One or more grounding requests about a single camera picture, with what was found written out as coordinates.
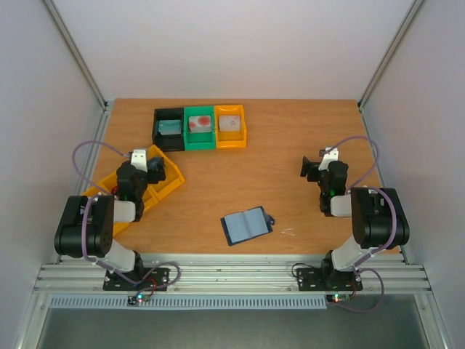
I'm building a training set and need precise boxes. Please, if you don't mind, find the black bin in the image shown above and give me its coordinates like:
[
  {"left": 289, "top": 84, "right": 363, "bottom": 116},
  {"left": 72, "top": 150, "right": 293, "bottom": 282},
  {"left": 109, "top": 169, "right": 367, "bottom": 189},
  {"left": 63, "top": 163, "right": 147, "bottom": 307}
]
[{"left": 152, "top": 108, "right": 185, "bottom": 152}]

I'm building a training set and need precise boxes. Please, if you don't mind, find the yellow bin with blue cards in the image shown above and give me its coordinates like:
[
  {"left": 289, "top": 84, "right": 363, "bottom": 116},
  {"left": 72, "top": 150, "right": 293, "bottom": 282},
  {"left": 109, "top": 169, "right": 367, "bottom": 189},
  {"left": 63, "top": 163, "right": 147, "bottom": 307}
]
[{"left": 143, "top": 145, "right": 185, "bottom": 203}]

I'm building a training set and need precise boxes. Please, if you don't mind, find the grey slotted cable duct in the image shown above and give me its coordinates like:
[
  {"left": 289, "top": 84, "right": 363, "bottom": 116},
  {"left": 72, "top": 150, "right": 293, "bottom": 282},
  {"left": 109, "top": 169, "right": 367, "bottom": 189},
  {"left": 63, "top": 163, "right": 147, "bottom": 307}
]
[{"left": 49, "top": 294, "right": 327, "bottom": 310}]

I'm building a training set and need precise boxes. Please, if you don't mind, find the left small circuit board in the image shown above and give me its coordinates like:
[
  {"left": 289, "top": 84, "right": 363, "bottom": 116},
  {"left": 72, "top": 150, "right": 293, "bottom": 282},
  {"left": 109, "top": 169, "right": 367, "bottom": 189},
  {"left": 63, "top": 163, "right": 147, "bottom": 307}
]
[{"left": 127, "top": 294, "right": 151, "bottom": 306}]

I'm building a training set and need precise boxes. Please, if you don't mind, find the small circuit board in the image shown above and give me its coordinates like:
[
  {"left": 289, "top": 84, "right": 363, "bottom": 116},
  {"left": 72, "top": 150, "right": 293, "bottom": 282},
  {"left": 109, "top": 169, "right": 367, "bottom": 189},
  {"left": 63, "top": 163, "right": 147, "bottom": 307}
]
[
  {"left": 326, "top": 293, "right": 352, "bottom": 303},
  {"left": 127, "top": 294, "right": 151, "bottom": 306}
]

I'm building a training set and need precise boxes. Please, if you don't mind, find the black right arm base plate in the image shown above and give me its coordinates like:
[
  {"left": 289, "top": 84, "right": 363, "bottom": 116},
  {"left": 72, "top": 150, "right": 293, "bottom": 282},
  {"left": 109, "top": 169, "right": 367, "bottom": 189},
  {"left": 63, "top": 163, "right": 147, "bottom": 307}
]
[{"left": 296, "top": 268, "right": 363, "bottom": 292}]

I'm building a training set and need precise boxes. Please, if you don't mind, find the teal card stack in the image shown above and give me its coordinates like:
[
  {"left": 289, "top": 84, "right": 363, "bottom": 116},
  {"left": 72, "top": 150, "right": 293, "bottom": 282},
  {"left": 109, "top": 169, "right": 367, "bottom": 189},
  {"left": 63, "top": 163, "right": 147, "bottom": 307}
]
[{"left": 158, "top": 119, "right": 182, "bottom": 136}]

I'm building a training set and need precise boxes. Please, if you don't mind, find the red white card stack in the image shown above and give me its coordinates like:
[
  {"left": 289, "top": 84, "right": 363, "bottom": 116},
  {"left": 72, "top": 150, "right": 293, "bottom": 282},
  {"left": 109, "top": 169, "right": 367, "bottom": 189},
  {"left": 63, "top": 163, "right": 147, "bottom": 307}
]
[{"left": 188, "top": 115, "right": 212, "bottom": 133}]

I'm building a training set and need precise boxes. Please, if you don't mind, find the yellow bin with red cards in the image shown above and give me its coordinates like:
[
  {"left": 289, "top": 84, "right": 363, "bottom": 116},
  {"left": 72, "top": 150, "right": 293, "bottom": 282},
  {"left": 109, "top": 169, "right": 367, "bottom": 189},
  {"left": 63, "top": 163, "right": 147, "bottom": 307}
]
[{"left": 97, "top": 172, "right": 159, "bottom": 213}]

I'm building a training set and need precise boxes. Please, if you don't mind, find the right small circuit board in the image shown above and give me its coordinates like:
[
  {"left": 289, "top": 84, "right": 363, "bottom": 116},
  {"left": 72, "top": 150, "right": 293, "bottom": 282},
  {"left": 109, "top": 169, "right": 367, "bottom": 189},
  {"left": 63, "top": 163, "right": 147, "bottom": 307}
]
[{"left": 326, "top": 293, "right": 352, "bottom": 303}]

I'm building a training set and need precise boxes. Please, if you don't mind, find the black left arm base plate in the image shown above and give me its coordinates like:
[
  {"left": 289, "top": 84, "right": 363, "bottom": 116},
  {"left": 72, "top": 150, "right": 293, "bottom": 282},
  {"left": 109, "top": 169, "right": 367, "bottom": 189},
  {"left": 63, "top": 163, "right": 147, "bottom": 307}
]
[{"left": 102, "top": 268, "right": 169, "bottom": 292}]

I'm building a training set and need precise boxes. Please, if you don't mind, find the grey white card stack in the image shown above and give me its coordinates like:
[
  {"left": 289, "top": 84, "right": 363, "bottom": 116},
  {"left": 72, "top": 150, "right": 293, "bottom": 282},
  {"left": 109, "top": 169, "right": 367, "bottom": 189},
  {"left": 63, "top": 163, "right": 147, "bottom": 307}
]
[{"left": 219, "top": 115, "right": 241, "bottom": 132}]

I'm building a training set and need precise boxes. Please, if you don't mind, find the aluminium rail base frame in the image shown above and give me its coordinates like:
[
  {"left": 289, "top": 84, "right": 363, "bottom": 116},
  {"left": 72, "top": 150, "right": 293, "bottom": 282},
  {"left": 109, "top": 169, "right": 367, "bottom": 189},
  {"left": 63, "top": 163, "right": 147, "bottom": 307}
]
[{"left": 33, "top": 249, "right": 432, "bottom": 294}]

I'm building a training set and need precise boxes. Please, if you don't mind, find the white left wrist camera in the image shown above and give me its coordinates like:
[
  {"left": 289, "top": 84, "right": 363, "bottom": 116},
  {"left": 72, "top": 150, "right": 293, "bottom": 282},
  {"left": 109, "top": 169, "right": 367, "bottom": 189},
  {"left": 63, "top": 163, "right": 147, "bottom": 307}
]
[{"left": 130, "top": 148, "right": 147, "bottom": 174}]

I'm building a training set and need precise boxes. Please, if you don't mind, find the blue zip card holder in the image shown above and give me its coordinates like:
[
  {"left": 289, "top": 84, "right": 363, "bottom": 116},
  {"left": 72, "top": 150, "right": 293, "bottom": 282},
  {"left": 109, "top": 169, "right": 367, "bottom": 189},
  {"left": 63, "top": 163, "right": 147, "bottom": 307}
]
[{"left": 220, "top": 206, "right": 275, "bottom": 246}]

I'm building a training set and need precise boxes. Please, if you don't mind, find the blue card stack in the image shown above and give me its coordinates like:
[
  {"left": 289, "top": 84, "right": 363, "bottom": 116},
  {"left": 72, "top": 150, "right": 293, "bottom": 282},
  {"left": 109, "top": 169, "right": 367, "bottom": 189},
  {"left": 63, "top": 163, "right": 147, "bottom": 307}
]
[{"left": 147, "top": 156, "right": 164, "bottom": 172}]

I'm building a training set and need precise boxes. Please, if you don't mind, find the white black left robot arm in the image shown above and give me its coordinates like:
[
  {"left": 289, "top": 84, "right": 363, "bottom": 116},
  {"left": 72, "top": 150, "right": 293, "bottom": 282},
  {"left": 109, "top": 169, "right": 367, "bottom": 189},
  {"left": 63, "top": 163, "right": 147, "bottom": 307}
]
[{"left": 54, "top": 153, "right": 166, "bottom": 289}]

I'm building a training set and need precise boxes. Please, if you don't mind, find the yellow bin at table back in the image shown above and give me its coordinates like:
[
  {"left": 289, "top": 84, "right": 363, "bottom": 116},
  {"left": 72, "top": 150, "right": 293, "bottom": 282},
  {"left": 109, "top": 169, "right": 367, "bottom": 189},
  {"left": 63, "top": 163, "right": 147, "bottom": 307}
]
[{"left": 214, "top": 105, "right": 247, "bottom": 148}]

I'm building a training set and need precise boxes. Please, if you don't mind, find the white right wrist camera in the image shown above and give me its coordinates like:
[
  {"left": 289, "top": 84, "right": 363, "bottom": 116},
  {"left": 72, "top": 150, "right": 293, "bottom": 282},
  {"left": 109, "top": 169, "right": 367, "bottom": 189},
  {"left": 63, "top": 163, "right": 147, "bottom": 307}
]
[{"left": 318, "top": 148, "right": 339, "bottom": 171}]

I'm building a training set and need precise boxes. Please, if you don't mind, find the green bin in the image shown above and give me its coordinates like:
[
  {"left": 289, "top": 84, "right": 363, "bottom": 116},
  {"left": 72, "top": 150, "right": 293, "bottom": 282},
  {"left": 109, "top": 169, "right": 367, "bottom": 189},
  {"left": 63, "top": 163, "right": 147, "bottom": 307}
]
[{"left": 183, "top": 105, "right": 216, "bottom": 151}]

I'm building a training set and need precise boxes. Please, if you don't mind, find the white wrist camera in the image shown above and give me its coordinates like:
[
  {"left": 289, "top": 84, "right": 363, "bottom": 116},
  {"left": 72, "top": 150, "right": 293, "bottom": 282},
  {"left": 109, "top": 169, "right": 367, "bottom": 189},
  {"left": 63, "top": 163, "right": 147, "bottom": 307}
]
[
  {"left": 318, "top": 148, "right": 339, "bottom": 171},
  {"left": 130, "top": 148, "right": 147, "bottom": 174}
]

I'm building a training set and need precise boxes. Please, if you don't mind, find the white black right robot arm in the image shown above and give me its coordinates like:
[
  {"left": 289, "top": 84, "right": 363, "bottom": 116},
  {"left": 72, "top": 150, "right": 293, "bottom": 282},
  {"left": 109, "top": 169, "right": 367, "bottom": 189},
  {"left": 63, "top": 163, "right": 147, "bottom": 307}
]
[{"left": 300, "top": 156, "right": 410, "bottom": 289}]

